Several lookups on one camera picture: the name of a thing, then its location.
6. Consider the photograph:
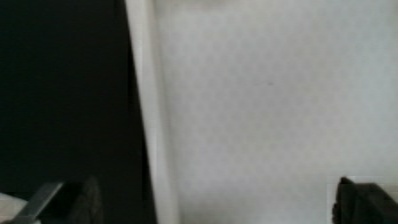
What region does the white L-shaped fence wall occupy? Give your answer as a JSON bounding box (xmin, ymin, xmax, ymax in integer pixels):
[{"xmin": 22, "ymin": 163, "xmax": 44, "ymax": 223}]
[{"xmin": 0, "ymin": 193, "xmax": 26, "ymax": 224}]

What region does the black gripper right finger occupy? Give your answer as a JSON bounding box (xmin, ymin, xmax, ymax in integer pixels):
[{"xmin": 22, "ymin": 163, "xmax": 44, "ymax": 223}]
[{"xmin": 331, "ymin": 177, "xmax": 398, "ymax": 224}]

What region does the white desk tabletop tray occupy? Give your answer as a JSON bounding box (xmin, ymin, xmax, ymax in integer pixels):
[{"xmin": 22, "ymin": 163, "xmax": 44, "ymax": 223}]
[{"xmin": 125, "ymin": 0, "xmax": 398, "ymax": 224}]

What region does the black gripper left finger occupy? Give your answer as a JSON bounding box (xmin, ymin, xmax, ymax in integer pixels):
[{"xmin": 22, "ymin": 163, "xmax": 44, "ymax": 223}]
[{"xmin": 6, "ymin": 177, "xmax": 104, "ymax": 224}]

